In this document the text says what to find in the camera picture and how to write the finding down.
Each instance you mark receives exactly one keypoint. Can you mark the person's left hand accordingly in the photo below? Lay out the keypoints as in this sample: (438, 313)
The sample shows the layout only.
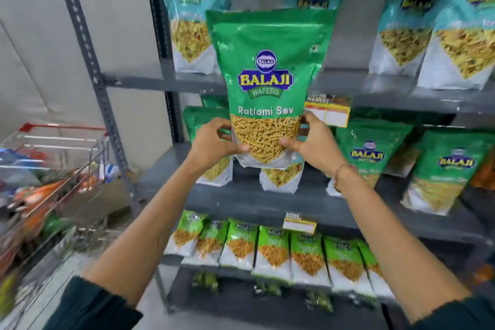
(207, 144)

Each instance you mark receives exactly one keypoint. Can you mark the person's right hand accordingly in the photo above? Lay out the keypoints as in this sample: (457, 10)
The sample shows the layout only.
(321, 148)

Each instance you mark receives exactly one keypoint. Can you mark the person's right thumb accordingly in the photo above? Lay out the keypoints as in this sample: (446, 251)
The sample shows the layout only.
(293, 144)

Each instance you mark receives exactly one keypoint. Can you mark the person's left thumb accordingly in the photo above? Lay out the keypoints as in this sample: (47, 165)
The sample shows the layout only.
(236, 149)

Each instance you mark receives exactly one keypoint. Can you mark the large green snack pouch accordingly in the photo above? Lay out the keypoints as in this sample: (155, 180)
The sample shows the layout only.
(270, 47)

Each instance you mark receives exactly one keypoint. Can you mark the person's right forearm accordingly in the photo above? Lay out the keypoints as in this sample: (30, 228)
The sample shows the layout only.
(394, 248)

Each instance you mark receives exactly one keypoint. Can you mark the person's left forearm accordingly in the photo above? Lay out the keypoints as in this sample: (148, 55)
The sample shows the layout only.
(147, 233)

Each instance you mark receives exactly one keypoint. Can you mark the yellow red price label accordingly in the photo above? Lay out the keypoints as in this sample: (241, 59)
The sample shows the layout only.
(299, 224)
(328, 111)

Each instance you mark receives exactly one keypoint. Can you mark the grey metal shelving rack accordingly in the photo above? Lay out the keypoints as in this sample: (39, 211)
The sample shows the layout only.
(270, 204)

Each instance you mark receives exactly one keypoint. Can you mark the row of small light-green packets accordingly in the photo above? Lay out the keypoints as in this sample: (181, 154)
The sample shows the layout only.
(274, 252)

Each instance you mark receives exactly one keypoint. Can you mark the dark green small packet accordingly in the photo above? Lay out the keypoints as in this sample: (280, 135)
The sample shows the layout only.
(319, 301)
(205, 282)
(267, 289)

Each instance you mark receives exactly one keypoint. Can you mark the metal shopping cart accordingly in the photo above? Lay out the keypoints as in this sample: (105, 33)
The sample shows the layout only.
(77, 171)

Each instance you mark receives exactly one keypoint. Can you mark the orange snack packet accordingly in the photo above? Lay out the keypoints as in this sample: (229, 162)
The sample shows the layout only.
(485, 171)

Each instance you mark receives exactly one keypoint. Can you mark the dark teal left sleeve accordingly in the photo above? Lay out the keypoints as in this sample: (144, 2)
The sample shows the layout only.
(92, 308)

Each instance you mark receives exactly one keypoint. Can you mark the dark teal sleeve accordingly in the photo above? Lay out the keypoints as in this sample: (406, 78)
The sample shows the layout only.
(92, 308)
(460, 316)

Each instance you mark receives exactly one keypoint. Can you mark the dark teal right sleeve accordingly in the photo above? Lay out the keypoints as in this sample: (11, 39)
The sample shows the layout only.
(460, 316)

